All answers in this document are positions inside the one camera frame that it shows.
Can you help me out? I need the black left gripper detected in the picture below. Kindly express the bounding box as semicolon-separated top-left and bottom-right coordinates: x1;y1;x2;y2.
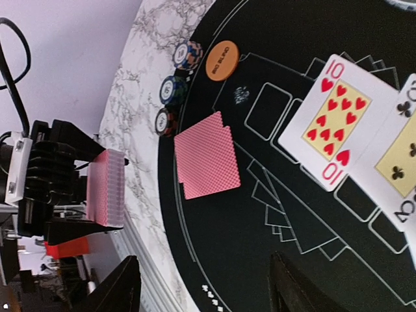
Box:
1;120;123;244

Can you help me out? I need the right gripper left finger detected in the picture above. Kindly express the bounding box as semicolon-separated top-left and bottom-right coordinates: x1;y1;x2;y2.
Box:
81;255;142;311

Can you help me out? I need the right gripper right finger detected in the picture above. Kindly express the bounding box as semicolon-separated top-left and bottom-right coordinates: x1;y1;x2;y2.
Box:
268;252;346;312

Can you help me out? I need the red playing card deck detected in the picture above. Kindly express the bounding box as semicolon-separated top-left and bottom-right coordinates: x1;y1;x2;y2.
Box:
86;149;125;228

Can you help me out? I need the red chip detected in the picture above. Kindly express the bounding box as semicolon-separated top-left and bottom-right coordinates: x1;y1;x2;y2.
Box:
155;107;179;137

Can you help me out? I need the green chip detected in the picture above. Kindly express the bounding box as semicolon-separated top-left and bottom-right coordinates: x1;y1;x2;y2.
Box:
159;75;188;106

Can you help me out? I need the red card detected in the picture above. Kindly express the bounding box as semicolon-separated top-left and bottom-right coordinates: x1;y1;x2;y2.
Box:
174;112;223;183
182;126;241;200

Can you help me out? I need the queen of hearts card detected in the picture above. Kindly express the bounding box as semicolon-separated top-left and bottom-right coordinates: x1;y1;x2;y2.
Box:
278;54;398;192

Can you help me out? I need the grey chip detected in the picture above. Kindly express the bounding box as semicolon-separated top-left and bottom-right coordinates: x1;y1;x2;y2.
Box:
172;40;203;71

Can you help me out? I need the orange big blind button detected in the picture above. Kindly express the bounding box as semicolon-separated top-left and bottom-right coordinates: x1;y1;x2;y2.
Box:
205;40;240;81

